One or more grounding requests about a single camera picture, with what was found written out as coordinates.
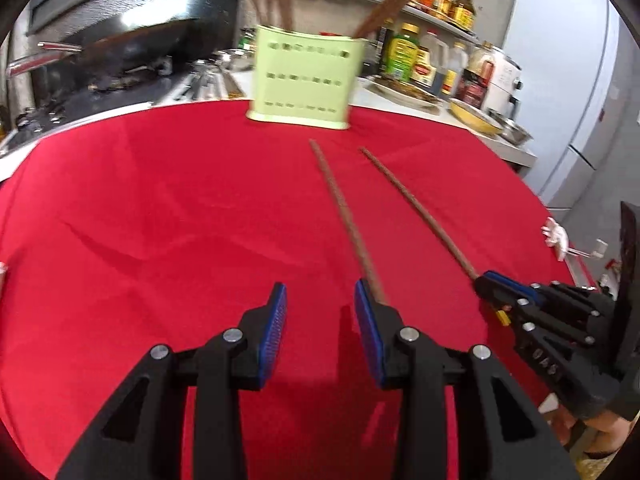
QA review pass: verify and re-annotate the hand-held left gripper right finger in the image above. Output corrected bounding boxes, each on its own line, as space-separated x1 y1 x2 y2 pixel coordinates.
353 278 581 480

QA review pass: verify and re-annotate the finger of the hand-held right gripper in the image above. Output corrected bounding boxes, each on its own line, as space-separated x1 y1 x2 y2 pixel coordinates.
472 276 532 334
481 269 552 308

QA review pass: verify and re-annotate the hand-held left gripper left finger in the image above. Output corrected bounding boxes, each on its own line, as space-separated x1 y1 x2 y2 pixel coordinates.
55 281 289 480

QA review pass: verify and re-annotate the green plastic utensil holder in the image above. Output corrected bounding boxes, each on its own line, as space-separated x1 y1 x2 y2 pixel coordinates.
245 25 365 131

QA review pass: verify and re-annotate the person's right hand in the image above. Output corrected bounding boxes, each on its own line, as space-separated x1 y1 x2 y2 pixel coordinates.
547 402 638 461

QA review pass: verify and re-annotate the white plastic object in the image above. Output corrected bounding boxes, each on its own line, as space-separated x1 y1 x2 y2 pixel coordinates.
542 217 609 262

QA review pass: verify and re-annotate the black panel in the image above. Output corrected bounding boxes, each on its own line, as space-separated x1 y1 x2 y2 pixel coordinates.
620 200 640 401

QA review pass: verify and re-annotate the red cloth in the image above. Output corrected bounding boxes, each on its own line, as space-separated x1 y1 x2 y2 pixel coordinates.
0 97 601 480

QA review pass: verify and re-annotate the yellow bowl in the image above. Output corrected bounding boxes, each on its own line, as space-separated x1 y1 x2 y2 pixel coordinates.
448 97 504 136

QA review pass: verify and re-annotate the white rice cooker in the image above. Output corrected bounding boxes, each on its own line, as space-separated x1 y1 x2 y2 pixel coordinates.
481 45 524 122

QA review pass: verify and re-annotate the white refrigerator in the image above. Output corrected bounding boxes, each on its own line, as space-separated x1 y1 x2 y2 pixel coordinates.
502 0 640 211

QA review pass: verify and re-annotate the clear bottle with yellow label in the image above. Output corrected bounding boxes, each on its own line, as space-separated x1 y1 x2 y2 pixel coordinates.
442 42 468 99

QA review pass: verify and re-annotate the white plate of food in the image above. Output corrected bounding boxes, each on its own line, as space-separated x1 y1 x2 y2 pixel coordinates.
365 75 444 110

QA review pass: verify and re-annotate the bundle of wooden chopsticks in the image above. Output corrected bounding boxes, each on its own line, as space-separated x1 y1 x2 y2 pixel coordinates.
220 72 247 97

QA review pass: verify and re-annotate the row of steel cutlery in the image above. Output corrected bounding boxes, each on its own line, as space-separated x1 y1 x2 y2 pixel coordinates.
172 67 236 102

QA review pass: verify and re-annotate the green plastic bottle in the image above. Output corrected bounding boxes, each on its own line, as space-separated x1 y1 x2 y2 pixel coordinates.
387 22 421 84

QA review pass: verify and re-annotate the steel bowl with sauce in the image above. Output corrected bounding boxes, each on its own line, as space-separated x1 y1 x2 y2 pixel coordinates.
215 49 253 72

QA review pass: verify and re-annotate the tall brown sauce bottle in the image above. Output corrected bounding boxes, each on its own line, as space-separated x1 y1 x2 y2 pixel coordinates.
452 0 477 30

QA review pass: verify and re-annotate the steel gas stove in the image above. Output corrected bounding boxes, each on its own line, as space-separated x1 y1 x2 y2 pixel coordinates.
0 67 201 136

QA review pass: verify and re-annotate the steel wok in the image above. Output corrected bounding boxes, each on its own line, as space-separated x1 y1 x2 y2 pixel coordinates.
7 17 201 78

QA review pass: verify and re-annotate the white wall shelf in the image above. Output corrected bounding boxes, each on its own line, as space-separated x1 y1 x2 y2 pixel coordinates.
235 0 481 36

